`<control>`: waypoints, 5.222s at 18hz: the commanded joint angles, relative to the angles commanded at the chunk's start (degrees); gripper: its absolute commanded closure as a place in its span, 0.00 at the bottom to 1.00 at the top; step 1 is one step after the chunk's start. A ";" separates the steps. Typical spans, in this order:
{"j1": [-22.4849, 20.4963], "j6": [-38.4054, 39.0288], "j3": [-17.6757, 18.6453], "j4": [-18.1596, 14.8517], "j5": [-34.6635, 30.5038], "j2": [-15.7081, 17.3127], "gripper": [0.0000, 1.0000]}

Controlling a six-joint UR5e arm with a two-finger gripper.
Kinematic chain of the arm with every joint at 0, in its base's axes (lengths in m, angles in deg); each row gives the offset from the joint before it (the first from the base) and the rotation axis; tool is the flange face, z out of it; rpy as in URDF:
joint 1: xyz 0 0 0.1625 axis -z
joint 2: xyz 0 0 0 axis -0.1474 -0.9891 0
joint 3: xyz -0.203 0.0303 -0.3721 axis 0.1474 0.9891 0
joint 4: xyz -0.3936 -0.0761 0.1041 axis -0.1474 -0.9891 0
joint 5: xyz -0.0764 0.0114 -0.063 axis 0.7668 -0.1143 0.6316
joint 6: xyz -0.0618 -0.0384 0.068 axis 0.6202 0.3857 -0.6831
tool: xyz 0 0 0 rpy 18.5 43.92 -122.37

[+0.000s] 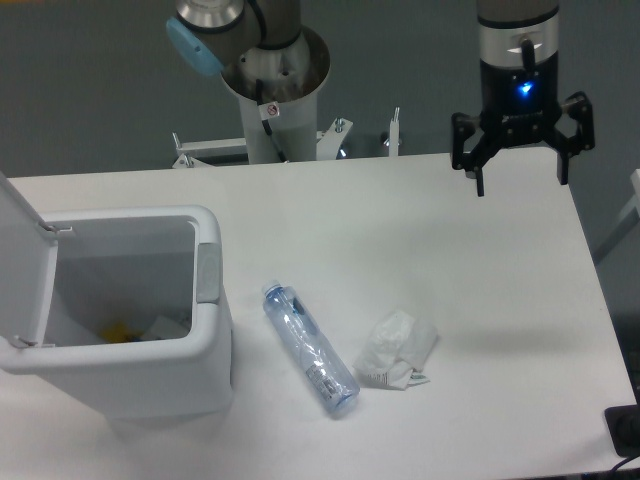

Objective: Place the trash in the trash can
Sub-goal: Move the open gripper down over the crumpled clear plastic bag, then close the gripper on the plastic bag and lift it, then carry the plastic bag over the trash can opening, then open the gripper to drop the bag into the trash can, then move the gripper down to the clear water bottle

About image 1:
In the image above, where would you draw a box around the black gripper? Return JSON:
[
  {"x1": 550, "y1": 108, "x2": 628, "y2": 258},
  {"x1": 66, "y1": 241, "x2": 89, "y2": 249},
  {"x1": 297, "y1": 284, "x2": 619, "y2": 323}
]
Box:
[{"x1": 451, "y1": 54, "x2": 595, "y2": 196}]

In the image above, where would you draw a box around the white paper wrapper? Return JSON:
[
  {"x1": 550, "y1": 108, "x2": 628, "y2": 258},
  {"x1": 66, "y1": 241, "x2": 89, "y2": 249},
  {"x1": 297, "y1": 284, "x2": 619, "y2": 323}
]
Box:
[{"x1": 353, "y1": 310, "x2": 439, "y2": 390}]

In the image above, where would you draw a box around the clear plastic water bottle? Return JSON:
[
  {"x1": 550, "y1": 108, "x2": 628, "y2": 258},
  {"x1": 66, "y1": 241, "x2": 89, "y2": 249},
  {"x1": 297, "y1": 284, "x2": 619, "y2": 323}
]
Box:
[{"x1": 262, "y1": 280, "x2": 360, "y2": 417}]

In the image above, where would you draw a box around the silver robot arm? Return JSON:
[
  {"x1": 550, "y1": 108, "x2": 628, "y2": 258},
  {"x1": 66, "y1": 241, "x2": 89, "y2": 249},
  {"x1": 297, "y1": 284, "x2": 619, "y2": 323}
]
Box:
[{"x1": 165, "y1": 1, "x2": 595, "y2": 184}]

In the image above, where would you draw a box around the white trash can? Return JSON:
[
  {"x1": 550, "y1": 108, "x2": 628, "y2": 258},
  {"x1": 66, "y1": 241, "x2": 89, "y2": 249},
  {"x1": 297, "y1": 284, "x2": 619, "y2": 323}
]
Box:
[{"x1": 1, "y1": 206, "x2": 233, "y2": 419}]

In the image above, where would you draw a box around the yellow trash in can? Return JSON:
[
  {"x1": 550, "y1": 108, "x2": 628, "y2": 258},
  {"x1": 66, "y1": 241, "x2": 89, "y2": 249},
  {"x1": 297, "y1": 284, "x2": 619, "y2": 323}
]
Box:
[{"x1": 99, "y1": 321, "x2": 142, "y2": 344}]

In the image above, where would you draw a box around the white frame at right edge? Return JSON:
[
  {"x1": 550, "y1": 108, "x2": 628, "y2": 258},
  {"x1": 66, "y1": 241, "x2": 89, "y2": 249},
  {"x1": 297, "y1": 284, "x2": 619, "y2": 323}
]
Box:
[{"x1": 592, "y1": 169, "x2": 639, "y2": 265}]

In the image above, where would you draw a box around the white metal frame bracket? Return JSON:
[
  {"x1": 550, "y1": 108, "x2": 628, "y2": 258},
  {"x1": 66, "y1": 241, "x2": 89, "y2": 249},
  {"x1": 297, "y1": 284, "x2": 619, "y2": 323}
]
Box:
[{"x1": 171, "y1": 106, "x2": 403, "y2": 170}]

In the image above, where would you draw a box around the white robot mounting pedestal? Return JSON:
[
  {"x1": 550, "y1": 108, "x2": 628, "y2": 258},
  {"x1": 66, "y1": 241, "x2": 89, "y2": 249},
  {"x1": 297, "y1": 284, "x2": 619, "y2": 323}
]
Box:
[{"x1": 222, "y1": 26, "x2": 330, "y2": 154}]

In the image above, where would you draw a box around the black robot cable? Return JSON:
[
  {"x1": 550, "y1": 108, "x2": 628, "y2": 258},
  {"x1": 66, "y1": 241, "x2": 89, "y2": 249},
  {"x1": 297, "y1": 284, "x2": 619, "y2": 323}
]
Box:
[{"x1": 255, "y1": 78, "x2": 290, "y2": 164}]

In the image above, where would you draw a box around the black device with cable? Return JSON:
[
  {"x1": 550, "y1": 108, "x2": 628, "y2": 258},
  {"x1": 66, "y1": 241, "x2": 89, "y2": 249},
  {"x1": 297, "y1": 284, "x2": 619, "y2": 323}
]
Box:
[{"x1": 604, "y1": 404, "x2": 639, "y2": 477}]

